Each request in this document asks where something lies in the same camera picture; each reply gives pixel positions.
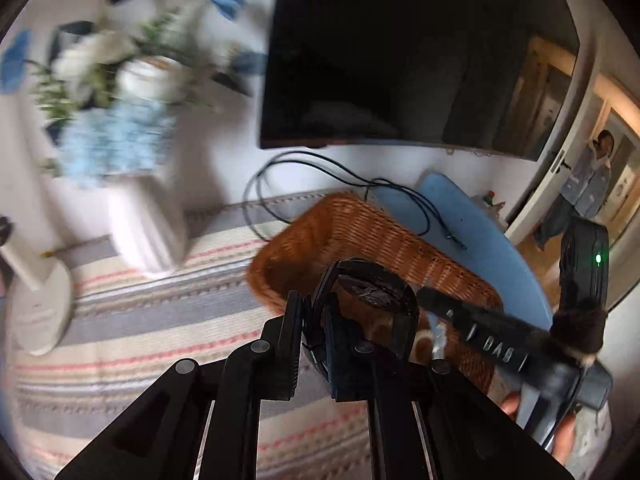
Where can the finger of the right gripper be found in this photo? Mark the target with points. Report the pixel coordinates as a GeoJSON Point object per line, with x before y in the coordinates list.
{"type": "Point", "coordinates": [506, 341]}

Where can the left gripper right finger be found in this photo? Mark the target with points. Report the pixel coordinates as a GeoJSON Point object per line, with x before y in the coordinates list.
{"type": "Point", "coordinates": [429, 421]}

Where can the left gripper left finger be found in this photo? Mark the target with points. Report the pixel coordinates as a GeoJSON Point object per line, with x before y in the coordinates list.
{"type": "Point", "coordinates": [200, 421]}

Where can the black wrist watch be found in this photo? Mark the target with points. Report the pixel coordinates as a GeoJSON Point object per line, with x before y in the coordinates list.
{"type": "Point", "coordinates": [358, 302]}

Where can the person's right hand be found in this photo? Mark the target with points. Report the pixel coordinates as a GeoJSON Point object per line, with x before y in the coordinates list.
{"type": "Point", "coordinates": [564, 438]}

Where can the striped woven tablecloth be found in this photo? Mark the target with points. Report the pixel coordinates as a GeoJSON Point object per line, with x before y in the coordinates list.
{"type": "Point", "coordinates": [126, 330]}

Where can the person in doorway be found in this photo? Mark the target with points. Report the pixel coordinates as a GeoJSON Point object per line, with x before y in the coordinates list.
{"type": "Point", "coordinates": [582, 193]}

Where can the white desk lamp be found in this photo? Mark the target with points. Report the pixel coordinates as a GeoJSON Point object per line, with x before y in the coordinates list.
{"type": "Point", "coordinates": [41, 295]}

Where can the brown wicker basket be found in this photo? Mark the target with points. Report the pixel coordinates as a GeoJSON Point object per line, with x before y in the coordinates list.
{"type": "Point", "coordinates": [342, 226]}

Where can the white ribbed vase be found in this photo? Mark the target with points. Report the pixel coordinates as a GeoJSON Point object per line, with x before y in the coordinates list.
{"type": "Point", "coordinates": [147, 227]}

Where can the white door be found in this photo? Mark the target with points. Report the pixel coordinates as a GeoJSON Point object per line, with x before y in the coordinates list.
{"type": "Point", "coordinates": [565, 140]}

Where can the blue white flower bouquet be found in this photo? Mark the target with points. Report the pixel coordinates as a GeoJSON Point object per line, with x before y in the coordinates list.
{"type": "Point", "coordinates": [111, 98]}

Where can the black wall television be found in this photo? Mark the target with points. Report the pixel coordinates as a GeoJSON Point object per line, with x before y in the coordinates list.
{"type": "Point", "coordinates": [486, 75]}

